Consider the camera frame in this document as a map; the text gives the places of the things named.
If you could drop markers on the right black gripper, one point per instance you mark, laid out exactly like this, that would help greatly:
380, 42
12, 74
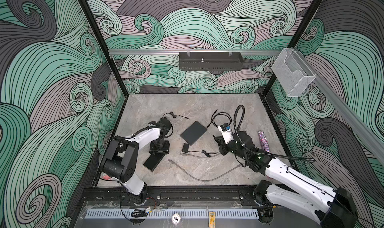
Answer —
223, 145

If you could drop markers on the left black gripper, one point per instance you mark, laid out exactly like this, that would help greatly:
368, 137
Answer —
165, 150

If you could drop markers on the black network switch box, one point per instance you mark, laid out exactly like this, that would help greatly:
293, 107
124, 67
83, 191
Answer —
153, 161

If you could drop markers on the dark grey box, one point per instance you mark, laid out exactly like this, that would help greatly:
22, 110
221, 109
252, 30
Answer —
193, 133

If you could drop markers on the black power adapter with cable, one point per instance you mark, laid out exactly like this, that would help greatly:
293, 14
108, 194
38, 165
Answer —
198, 154

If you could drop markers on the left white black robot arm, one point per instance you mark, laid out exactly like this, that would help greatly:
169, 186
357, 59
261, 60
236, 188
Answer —
120, 159

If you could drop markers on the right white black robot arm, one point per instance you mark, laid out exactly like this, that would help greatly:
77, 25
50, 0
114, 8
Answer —
328, 207

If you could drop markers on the glitter purple microphone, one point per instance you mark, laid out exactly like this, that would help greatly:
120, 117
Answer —
263, 141

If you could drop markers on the yellow label tag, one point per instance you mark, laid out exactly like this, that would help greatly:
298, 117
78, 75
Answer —
212, 219

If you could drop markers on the round white sticker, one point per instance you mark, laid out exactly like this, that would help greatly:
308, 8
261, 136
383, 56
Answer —
176, 219

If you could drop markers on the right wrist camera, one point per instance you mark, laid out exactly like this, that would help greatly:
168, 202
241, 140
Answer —
226, 132

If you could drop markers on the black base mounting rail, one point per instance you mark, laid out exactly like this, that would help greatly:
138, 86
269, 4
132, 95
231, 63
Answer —
169, 195

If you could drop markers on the white slotted cable duct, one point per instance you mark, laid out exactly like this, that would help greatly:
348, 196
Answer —
168, 213

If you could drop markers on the black perforated wall tray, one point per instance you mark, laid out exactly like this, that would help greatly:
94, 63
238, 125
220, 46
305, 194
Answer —
210, 61

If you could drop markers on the clear acrylic wall holder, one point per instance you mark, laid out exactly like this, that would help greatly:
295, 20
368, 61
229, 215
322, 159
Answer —
293, 72

